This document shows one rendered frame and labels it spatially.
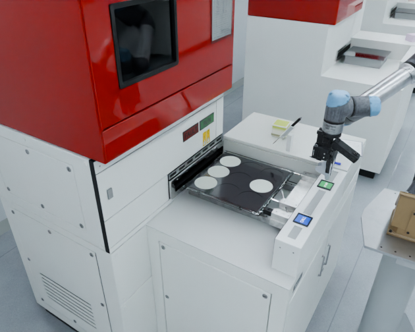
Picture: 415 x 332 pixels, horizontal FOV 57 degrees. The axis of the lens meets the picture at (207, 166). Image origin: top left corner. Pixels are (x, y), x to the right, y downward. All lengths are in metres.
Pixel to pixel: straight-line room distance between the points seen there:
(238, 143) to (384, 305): 0.99
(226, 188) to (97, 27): 0.88
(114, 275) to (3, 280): 1.29
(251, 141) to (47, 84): 1.00
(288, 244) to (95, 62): 0.82
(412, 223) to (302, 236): 0.47
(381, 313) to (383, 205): 0.51
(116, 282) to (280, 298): 0.64
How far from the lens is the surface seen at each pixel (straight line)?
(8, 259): 2.91
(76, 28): 1.11
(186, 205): 1.69
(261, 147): 1.87
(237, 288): 1.51
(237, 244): 1.51
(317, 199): 1.56
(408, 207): 1.63
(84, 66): 1.13
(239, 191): 1.65
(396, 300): 1.98
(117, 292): 1.67
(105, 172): 1.33
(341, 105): 1.45
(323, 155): 1.54
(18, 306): 2.60
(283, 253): 1.37
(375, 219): 1.76
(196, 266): 1.57
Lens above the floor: 1.85
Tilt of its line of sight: 32 degrees down
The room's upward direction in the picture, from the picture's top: straight up
